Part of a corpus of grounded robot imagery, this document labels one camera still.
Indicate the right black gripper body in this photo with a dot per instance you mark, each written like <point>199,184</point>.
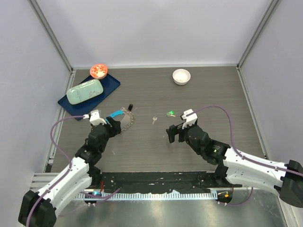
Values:
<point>183,135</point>

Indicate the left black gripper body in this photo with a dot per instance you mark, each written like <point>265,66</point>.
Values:
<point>110,131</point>

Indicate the green tagged key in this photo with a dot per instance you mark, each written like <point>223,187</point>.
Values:
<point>170,114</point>

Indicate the large keyring with blue handle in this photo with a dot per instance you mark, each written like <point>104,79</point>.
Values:
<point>120,120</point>

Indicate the black key fob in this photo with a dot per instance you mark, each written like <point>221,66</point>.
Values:
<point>130,107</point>

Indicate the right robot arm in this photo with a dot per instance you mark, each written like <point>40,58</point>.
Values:
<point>284,180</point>

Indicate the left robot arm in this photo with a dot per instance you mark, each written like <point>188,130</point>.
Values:
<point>43,207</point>

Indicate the plain silver key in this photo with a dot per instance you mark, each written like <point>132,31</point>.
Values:
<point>154,119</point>

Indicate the pale green oblong dish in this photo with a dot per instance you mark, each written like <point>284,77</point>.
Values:
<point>84,91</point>

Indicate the white ceramic bowl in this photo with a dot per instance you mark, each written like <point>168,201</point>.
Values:
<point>181,76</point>

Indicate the red patterned bowl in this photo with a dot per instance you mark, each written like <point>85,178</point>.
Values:
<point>98,71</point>

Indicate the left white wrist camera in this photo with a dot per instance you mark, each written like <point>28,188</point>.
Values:
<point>95,118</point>

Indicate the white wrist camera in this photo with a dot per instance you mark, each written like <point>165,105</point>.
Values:
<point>189,118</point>
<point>95,118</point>

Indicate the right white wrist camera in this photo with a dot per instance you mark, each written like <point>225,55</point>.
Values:
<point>189,118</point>

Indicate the white slotted cable duct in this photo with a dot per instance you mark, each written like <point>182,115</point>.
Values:
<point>174,195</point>

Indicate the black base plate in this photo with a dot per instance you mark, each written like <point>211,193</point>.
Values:
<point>161,182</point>

